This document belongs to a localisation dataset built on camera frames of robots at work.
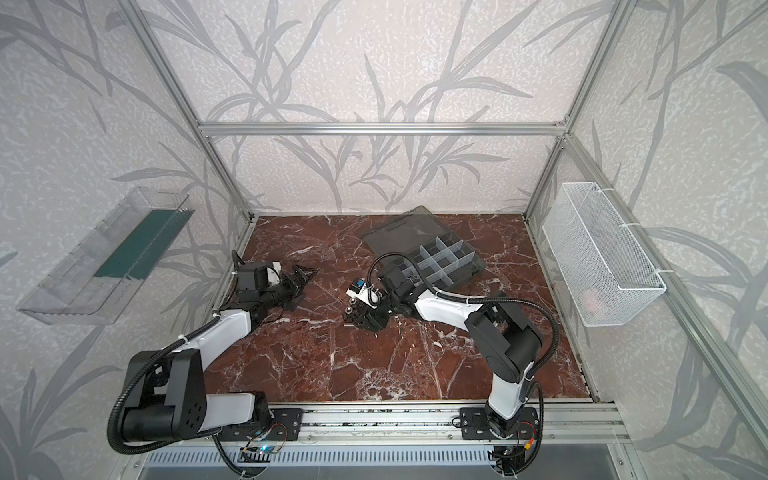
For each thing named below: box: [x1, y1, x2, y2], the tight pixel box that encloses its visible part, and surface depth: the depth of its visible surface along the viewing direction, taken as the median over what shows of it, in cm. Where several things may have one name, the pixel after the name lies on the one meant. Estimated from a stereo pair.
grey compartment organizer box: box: [361, 205, 487, 290], surface depth 110 cm
